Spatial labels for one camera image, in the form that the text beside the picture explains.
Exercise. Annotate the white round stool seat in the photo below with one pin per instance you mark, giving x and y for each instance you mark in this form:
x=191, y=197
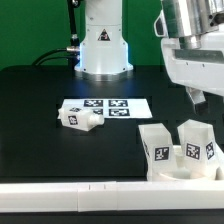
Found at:
x=182, y=173

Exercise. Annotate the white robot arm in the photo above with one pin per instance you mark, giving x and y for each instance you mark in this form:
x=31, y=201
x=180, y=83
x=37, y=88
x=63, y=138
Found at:
x=192, y=44

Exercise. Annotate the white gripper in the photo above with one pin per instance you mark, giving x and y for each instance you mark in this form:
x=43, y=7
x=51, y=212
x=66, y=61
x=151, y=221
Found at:
x=197, y=69

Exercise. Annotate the paper sheet with markers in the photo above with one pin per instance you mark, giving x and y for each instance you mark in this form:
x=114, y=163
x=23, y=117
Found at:
x=113, y=107

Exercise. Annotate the black pole with connector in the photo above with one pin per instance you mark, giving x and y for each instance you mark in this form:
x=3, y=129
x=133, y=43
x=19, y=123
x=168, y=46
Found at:
x=74, y=39

